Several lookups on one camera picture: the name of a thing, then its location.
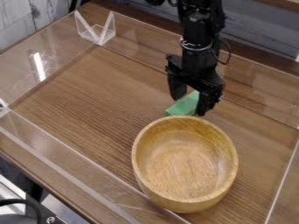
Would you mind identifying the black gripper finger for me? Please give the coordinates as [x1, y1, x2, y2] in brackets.
[168, 73, 186, 101]
[196, 91, 218, 116]

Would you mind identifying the green rectangular block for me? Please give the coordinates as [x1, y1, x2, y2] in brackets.
[164, 91, 200, 116]

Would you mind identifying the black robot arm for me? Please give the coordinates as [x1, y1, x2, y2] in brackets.
[145, 0, 225, 116]

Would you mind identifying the clear acrylic corner bracket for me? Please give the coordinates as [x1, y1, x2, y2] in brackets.
[73, 11, 116, 46]

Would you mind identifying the black metal table bracket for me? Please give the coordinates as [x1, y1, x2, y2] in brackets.
[24, 194, 66, 224]

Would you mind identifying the black cable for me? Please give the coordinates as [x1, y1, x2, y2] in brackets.
[0, 196, 42, 224]

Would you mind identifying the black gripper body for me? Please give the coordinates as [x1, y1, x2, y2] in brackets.
[164, 40, 226, 103]

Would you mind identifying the brown wooden bowl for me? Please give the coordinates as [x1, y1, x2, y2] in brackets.
[130, 115, 238, 214]

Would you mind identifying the clear acrylic tray wall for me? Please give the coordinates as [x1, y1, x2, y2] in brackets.
[0, 99, 190, 224]

